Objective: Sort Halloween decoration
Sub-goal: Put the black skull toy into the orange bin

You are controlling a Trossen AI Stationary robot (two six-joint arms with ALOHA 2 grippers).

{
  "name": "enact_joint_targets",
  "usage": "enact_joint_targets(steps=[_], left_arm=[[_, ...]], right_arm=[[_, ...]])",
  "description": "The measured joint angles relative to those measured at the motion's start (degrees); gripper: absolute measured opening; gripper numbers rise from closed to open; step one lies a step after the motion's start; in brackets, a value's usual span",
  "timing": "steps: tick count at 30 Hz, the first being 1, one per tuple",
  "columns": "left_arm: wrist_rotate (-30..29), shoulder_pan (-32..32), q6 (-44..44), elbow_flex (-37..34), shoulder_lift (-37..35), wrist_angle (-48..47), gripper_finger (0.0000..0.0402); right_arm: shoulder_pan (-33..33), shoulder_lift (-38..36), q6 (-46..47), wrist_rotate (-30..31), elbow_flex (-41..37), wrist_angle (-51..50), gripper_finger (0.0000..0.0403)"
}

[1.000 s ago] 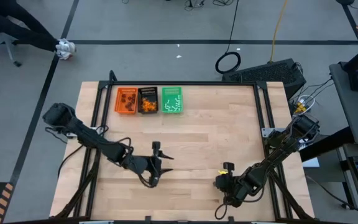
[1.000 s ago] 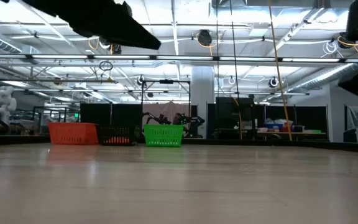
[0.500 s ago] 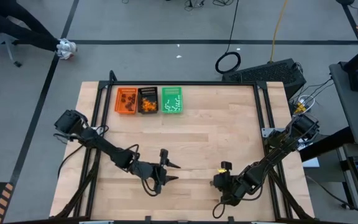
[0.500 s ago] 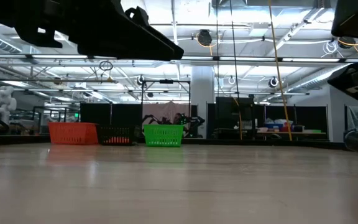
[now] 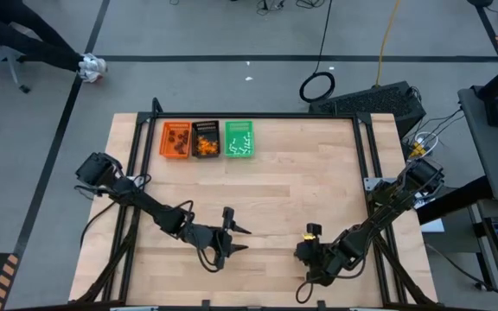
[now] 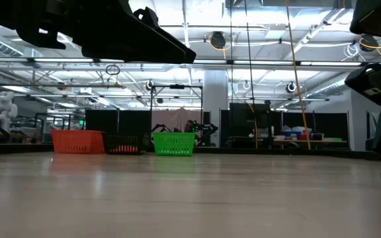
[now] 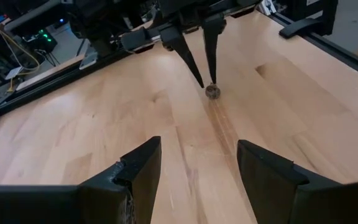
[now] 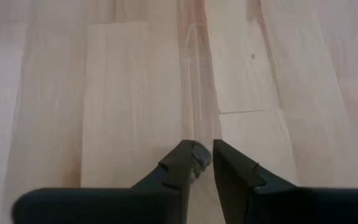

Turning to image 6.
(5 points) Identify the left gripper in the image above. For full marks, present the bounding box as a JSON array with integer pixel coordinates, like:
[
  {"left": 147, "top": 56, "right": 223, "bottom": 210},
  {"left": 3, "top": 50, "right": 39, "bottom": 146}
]
[{"left": 15, "top": 0, "right": 197, "bottom": 65}]

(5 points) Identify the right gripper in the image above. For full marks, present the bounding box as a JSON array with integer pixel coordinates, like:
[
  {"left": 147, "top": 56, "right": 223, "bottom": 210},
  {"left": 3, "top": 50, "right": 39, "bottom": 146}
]
[{"left": 344, "top": 58, "right": 381, "bottom": 160}]

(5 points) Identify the grey tarp cloth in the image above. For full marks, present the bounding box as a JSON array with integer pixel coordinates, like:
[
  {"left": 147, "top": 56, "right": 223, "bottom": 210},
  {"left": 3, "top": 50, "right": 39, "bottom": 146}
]
[{"left": 368, "top": 111, "right": 381, "bottom": 149}]

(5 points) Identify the black partition panel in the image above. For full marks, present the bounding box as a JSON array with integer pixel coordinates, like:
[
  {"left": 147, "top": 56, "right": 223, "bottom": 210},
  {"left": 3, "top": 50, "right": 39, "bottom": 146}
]
[
  {"left": 220, "top": 102, "right": 271, "bottom": 148},
  {"left": 281, "top": 112, "right": 349, "bottom": 141},
  {"left": 84, "top": 109, "right": 152, "bottom": 135}
]

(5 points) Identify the pink cloth curtain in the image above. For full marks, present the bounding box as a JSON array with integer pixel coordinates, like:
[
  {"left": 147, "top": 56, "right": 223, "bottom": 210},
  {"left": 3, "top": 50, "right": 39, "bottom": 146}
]
[{"left": 151, "top": 107, "right": 202, "bottom": 133}]

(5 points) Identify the person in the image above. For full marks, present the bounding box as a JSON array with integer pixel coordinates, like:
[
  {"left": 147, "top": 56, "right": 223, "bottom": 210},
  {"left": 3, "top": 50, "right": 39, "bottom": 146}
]
[{"left": 183, "top": 119, "right": 196, "bottom": 134}]

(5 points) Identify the wooden background table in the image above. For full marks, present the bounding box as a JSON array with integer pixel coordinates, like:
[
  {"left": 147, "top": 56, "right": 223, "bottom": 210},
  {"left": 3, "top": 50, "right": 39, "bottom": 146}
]
[{"left": 273, "top": 134, "right": 347, "bottom": 146}]

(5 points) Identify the green plastic basket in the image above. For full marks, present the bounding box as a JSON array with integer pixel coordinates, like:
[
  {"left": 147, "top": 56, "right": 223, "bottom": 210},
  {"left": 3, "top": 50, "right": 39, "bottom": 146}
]
[{"left": 152, "top": 132, "right": 197, "bottom": 157}]

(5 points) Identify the black plastic basket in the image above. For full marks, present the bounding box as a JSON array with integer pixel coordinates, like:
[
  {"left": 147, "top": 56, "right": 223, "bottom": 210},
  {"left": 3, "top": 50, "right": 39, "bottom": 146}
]
[{"left": 101, "top": 132, "right": 145, "bottom": 155}]

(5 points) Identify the long ceiling light strip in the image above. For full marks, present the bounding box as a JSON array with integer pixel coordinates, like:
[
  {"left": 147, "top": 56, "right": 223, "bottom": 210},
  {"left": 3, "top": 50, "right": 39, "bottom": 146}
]
[{"left": 0, "top": 56, "right": 376, "bottom": 67}]

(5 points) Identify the orange plastic basket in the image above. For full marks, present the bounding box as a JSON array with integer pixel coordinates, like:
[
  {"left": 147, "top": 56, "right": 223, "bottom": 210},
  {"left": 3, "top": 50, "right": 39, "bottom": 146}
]
[{"left": 50, "top": 129, "right": 105, "bottom": 154}]

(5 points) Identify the black metal rig frame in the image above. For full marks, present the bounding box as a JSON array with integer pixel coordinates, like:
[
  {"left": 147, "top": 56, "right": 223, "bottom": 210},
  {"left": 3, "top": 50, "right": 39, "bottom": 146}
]
[{"left": 149, "top": 84, "right": 204, "bottom": 146}]

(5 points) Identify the black hanging cable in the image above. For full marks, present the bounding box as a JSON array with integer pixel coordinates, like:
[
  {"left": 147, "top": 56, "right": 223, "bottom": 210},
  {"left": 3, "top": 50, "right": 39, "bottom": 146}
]
[{"left": 243, "top": 0, "right": 259, "bottom": 149}]

